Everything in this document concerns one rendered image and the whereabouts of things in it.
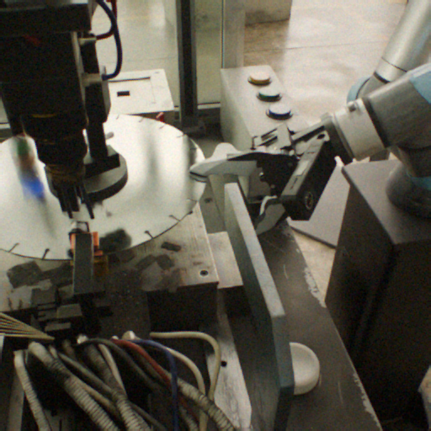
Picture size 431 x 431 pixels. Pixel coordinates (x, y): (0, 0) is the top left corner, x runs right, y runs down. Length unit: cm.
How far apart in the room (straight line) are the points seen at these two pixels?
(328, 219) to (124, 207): 152
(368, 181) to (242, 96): 31
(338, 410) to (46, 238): 43
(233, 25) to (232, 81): 12
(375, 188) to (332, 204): 113
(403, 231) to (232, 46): 53
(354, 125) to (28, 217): 43
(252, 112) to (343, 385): 50
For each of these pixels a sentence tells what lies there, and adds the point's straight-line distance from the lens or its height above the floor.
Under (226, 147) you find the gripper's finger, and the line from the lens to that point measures 72.
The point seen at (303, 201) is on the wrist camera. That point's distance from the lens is 63.
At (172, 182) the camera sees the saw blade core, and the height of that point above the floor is 95.
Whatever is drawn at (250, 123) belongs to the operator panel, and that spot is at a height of 90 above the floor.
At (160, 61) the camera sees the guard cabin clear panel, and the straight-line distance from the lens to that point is 114.
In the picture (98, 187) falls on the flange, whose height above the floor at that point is 96.
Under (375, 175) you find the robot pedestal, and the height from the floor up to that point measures 75.
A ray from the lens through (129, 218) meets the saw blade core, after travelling 63.
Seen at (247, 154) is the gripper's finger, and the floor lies 99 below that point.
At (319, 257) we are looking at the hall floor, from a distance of 195.
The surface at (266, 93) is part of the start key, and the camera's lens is 99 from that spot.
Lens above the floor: 135
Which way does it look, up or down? 42 degrees down
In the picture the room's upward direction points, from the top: straight up
